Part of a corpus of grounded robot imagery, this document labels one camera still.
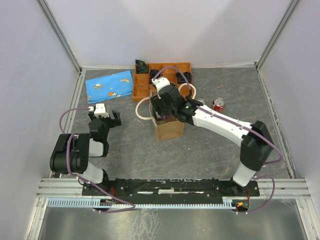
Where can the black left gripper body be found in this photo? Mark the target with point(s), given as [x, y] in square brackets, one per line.
[106, 122]

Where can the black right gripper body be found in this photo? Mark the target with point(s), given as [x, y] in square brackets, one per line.
[157, 102]

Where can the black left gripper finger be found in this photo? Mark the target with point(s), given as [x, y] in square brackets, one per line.
[115, 123]
[116, 114]

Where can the brown canvas bag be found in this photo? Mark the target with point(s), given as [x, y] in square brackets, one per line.
[164, 129]

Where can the red soda can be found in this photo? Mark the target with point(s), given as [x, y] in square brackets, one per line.
[218, 105]

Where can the purple soda can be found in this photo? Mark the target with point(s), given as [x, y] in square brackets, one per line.
[165, 117]
[201, 101]

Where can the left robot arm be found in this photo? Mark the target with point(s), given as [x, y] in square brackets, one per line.
[71, 153]

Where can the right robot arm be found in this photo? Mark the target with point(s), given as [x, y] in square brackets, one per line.
[253, 139]

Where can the black rolled band right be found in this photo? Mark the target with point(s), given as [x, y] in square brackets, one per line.
[181, 78]

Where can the black rolled band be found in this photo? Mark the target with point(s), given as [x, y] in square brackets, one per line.
[152, 74]
[181, 78]

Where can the blue patterned cloth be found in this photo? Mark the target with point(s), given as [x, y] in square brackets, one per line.
[109, 87]

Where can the orange compartment tray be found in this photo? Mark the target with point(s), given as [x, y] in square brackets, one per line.
[141, 86]

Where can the black rolled band left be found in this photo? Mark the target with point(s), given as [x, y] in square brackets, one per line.
[152, 74]

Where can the dark patterned rolled fabric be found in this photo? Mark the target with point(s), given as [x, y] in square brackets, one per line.
[141, 67]

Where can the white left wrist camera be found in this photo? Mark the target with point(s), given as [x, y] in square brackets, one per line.
[100, 111]

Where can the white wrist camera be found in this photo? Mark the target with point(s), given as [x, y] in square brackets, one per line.
[100, 111]
[160, 83]

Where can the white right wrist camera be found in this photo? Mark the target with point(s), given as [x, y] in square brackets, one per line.
[160, 83]

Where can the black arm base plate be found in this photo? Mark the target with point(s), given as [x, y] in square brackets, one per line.
[177, 191]

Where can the light blue cable duct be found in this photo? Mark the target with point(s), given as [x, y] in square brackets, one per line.
[97, 203]

